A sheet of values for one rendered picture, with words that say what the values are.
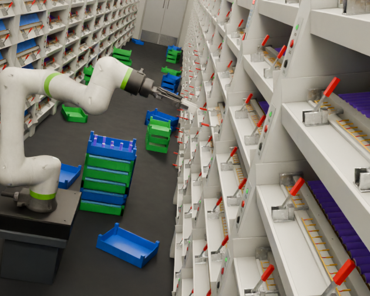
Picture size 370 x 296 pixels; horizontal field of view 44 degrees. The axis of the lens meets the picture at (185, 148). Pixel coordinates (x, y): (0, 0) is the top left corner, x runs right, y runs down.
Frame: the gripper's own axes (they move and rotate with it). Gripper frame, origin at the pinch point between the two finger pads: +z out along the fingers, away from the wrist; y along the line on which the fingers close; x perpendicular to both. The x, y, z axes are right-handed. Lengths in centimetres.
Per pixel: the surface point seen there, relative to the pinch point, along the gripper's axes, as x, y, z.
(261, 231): 0, -86, 18
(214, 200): 25.6, -18.6, 22.5
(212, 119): 8.3, 31.1, 16.2
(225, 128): -1.9, -16.1, 14.2
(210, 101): 5, 54, 15
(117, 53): 107, 610, -82
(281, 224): -11, -104, 13
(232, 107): -10.5, -17.8, 12.6
